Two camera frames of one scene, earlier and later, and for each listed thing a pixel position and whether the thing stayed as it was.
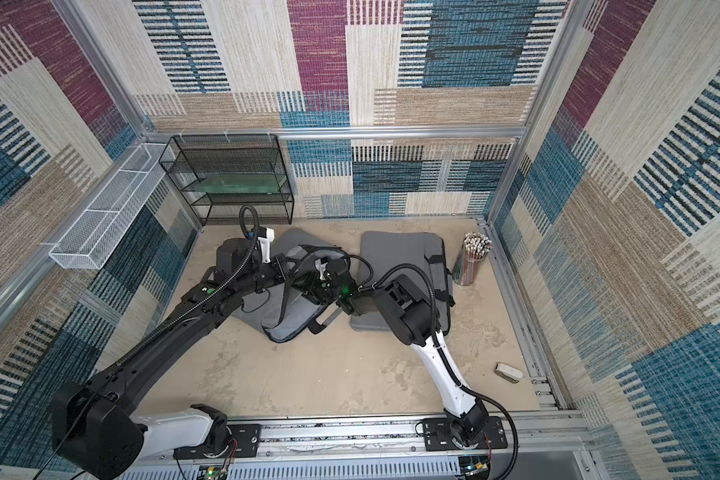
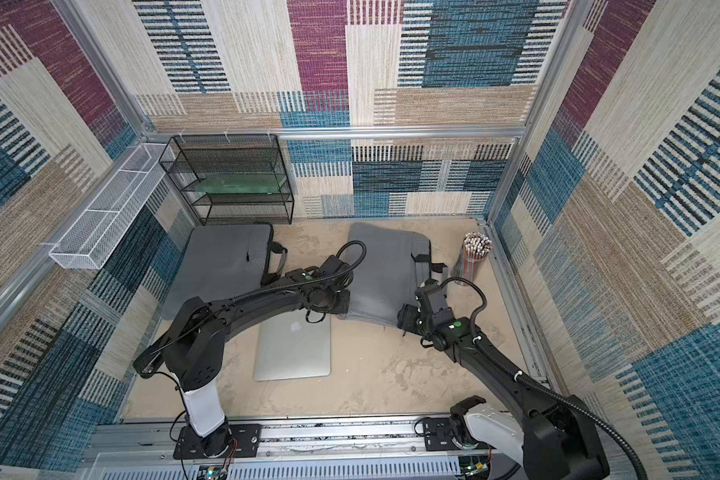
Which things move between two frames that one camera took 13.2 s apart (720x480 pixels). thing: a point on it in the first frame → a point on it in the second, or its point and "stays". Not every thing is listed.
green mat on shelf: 248,183 stays
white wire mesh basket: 113,210 stays
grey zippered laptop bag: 274,305 → 221,261
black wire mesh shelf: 221,174 stays
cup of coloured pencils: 472,259 stays
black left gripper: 278,265 → 344,310
